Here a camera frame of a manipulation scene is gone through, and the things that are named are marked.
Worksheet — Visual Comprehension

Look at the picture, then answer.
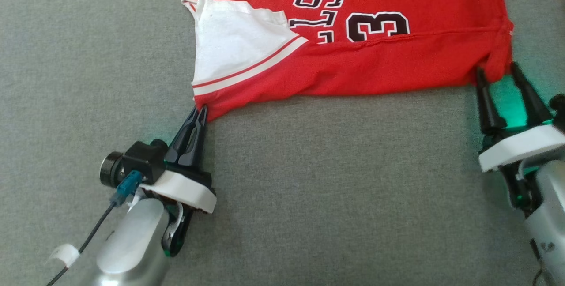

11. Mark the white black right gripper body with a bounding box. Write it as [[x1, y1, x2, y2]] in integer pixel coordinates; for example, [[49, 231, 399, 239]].
[[478, 124, 565, 217]]

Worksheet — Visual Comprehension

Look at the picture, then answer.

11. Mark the blue cable connector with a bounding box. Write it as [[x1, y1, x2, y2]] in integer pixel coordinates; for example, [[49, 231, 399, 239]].
[[110, 170, 144, 207]]

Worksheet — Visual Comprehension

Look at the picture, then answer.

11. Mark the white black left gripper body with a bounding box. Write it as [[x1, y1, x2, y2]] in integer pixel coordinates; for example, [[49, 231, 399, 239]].
[[140, 162, 217, 257]]

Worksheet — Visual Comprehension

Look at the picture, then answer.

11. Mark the red white basketball jersey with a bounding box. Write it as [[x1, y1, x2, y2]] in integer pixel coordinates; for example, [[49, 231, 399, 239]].
[[181, 0, 515, 123]]

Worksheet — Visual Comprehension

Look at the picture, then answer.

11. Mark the thin black cable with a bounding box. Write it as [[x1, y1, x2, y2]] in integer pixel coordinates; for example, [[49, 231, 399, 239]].
[[46, 201, 118, 286]]

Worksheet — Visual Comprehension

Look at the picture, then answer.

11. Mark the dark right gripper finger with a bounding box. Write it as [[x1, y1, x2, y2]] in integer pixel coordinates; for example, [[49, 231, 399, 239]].
[[475, 67, 508, 140], [510, 61, 554, 128]]

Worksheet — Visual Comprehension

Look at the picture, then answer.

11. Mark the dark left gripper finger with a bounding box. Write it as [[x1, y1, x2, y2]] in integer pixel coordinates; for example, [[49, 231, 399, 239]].
[[165, 107, 199, 168], [189, 105, 208, 174]]

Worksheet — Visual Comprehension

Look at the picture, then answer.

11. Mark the white cable tag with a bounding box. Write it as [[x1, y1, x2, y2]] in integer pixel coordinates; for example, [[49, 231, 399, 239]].
[[46, 244, 80, 267]]

